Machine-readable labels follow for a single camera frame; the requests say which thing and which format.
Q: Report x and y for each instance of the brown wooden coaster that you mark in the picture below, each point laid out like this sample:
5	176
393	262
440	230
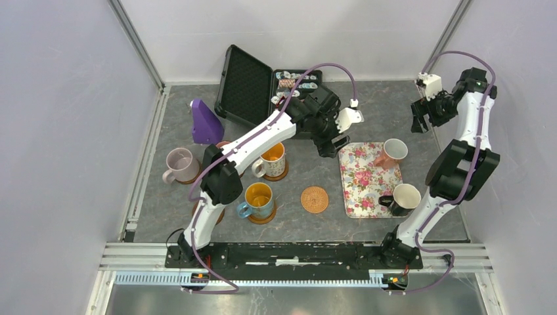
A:
189	174
220	218
268	219
279	177

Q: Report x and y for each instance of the floral rectangular tray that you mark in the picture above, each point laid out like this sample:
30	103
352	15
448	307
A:
362	183

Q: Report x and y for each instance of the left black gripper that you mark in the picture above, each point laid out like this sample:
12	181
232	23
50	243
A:
325	146

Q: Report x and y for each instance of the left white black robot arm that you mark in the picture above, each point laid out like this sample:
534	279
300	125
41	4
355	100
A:
220	182

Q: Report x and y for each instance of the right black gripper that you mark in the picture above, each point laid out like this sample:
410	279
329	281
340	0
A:
423	106

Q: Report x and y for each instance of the white ceramic mug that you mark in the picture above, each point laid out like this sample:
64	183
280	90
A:
393	152

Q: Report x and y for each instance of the purple plastic wedge stand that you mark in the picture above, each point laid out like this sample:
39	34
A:
206	126

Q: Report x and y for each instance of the lavender ceramic mug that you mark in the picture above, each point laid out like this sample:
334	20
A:
177	159

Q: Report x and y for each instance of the blue mug yellow inside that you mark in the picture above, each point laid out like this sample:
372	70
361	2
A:
259	201

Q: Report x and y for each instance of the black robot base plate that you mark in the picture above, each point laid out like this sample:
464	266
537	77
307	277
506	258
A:
305	260

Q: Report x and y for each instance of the black mug cream inside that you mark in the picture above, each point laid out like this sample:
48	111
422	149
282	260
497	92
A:
404	199

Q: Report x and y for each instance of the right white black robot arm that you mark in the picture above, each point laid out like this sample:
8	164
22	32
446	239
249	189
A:
461	169

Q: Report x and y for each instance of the pink ceramic mug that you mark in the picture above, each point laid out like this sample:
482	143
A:
222	144

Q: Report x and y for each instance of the black poker chip case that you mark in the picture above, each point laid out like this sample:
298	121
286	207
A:
248	87

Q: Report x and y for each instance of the floral mug orange inside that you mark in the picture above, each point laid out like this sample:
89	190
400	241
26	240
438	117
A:
271	163

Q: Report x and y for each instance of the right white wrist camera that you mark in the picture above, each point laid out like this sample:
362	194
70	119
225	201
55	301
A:
428	85

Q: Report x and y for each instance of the woven rattan round coaster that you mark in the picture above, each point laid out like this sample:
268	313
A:
314	199

